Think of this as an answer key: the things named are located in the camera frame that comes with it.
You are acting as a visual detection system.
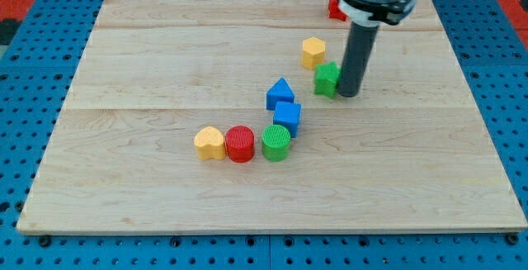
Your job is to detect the green star block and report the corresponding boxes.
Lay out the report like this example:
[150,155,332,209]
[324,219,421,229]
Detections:
[314,62,341,98]

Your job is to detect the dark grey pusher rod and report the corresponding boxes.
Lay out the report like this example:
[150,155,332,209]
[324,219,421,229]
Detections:
[337,22,379,97]

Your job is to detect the blue cube block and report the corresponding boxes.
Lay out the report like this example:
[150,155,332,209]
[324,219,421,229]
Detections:
[273,102,302,138]

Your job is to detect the yellow hexagon block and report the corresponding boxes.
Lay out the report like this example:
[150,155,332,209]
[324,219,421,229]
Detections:
[301,37,326,70]

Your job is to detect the green cylinder block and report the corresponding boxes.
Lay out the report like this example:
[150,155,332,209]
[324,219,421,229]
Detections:
[262,125,291,162]

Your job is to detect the red cylinder block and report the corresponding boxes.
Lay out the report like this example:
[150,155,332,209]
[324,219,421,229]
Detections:
[225,126,255,163]

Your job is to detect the blue triangle block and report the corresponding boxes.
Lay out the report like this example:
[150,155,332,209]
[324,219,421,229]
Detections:
[266,78,295,111]

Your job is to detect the wooden board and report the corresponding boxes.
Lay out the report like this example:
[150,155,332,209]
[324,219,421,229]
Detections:
[17,0,527,235]

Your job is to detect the yellow heart block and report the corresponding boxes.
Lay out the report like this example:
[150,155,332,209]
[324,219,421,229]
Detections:
[193,126,226,160]

